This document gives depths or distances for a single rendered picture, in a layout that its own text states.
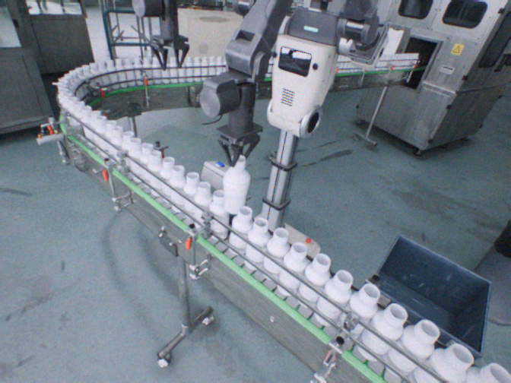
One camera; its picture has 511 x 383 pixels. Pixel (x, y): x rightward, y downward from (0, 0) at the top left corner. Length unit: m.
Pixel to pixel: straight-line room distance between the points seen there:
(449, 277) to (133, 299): 1.67
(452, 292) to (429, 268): 0.11
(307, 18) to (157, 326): 1.73
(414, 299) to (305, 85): 0.95
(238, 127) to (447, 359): 0.61
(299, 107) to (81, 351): 1.66
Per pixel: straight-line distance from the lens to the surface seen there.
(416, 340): 0.70
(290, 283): 0.75
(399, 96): 4.45
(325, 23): 1.24
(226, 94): 0.57
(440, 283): 1.30
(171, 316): 1.91
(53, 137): 1.40
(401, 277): 1.34
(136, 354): 1.85
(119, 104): 2.12
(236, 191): 0.72
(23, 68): 3.71
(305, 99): 1.21
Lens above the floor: 1.66
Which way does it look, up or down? 37 degrees down
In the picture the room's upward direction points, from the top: 8 degrees clockwise
